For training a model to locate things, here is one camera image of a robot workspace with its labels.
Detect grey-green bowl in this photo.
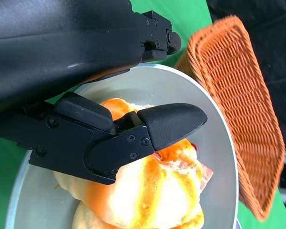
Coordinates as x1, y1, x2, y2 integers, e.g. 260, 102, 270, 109
4, 63, 239, 229

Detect elongated ribbed bread loaf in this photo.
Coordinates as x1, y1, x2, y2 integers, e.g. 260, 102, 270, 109
52, 97, 204, 226

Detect salmon pink cake slice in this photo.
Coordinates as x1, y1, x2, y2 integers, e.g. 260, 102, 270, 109
190, 142, 215, 191

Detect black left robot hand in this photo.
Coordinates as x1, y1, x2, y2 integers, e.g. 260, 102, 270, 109
0, 0, 208, 186

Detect green tablecloth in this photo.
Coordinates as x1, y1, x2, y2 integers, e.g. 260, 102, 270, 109
0, 0, 286, 229

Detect orange wicker basket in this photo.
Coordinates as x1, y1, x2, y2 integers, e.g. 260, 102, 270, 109
175, 15, 286, 221

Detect round pumpkin-shaped bread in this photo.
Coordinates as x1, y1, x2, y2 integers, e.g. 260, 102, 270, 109
72, 200, 204, 229

